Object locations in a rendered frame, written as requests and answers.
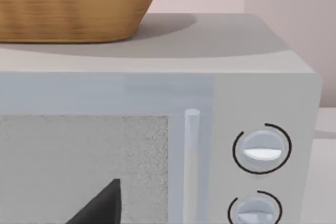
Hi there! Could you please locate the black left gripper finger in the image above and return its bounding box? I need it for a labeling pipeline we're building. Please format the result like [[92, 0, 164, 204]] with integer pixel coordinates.
[[65, 178, 123, 224]]

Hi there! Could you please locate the pale microwave door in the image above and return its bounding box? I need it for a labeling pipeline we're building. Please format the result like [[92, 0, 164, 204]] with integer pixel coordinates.
[[0, 74, 214, 224]]

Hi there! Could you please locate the pale microwave knob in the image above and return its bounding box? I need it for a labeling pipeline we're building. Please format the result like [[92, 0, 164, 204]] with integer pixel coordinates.
[[236, 196, 277, 224], [240, 130, 286, 169]]

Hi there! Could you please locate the pale microwave oven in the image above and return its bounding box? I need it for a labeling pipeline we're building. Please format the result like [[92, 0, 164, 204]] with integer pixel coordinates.
[[0, 13, 323, 224]]

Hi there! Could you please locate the woven wooden basket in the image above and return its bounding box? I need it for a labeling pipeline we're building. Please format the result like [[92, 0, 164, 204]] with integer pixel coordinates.
[[0, 0, 167, 44]]

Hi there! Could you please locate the pale microwave door handle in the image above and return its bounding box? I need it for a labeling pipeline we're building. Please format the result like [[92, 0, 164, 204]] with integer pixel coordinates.
[[184, 108, 201, 224]]

